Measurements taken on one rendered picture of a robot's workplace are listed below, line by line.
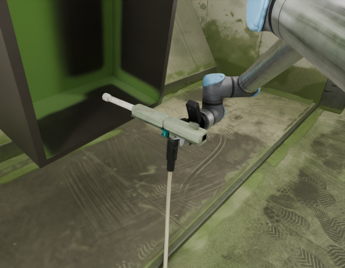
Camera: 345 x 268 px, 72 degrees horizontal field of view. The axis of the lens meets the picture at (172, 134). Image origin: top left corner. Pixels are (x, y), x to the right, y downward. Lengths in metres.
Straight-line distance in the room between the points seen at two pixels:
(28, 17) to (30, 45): 0.10
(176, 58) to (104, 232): 1.79
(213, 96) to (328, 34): 0.71
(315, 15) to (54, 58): 0.96
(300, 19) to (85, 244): 1.04
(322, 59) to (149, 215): 0.98
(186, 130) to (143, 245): 0.54
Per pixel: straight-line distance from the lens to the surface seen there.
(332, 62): 0.35
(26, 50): 1.08
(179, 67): 2.45
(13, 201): 1.45
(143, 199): 1.24
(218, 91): 1.02
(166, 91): 2.27
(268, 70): 0.84
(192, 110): 0.89
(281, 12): 0.46
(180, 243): 1.09
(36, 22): 1.07
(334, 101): 2.49
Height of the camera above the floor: 0.95
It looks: 32 degrees down
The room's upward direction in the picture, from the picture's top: straight up
